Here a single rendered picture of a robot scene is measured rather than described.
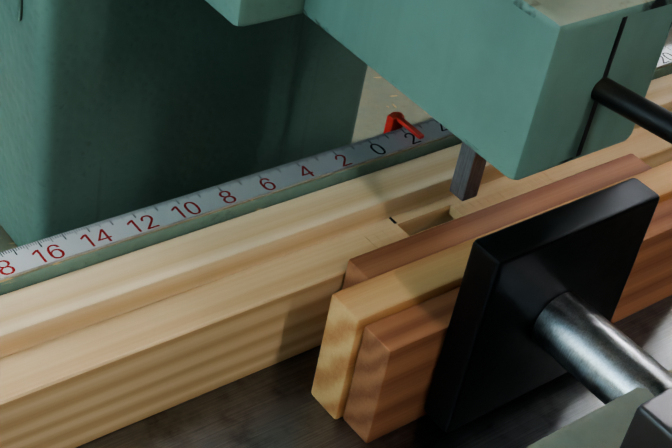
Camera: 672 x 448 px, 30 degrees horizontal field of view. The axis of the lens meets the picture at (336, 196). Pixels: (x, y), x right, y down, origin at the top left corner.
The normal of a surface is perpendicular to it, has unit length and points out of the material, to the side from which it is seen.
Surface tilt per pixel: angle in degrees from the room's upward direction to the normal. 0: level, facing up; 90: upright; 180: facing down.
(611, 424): 0
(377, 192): 0
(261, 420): 0
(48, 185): 90
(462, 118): 90
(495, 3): 90
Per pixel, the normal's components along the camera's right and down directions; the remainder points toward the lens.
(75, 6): 0.60, 0.55
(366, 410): -0.78, 0.26
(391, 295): 0.16, -0.79
